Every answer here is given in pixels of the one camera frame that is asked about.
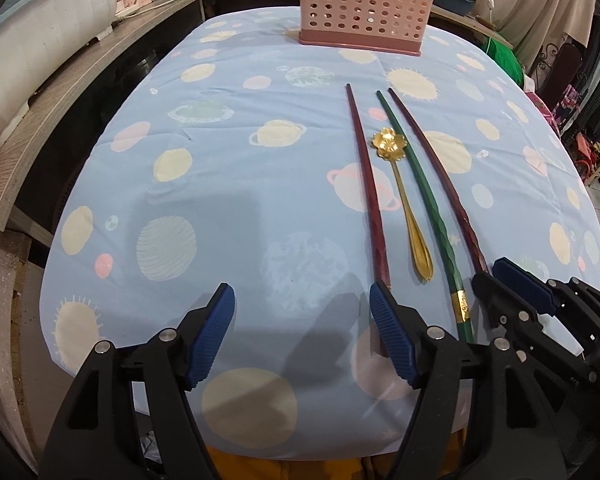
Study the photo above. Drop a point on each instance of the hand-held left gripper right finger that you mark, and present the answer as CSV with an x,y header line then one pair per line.
x,y
392,332

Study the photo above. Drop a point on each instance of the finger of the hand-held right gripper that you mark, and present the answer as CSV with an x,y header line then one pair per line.
x,y
522,282
500,300

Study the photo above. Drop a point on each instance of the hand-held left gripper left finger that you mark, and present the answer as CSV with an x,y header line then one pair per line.
x,y
212,335

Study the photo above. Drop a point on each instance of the green chopstick gold band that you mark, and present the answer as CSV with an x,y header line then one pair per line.
x,y
430,210

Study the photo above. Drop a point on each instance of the dark red twisted chopstick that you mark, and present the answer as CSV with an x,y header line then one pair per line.
x,y
367,185

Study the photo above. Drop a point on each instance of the dark maroon smooth chopstick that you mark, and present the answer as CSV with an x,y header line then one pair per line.
x,y
430,150

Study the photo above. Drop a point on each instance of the gold flower spoon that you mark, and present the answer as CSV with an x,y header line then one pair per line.
x,y
386,142

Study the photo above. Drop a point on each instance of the pink perforated utensil basket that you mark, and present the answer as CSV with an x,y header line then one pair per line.
x,y
360,5

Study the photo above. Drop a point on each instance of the blue planet print tablecloth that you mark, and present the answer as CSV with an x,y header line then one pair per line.
x,y
229,185

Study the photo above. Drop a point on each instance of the pink floral cloth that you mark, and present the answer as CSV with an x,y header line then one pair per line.
x,y
547,110

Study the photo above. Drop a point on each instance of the dark ornate chair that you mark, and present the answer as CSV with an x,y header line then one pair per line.
x,y
562,67

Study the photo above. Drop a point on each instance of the green bag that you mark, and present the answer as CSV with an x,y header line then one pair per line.
x,y
505,57

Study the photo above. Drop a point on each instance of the beige curtain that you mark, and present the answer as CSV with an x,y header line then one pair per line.
x,y
530,5

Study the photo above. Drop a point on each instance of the grey white dish basin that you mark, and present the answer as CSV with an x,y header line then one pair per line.
x,y
34,45

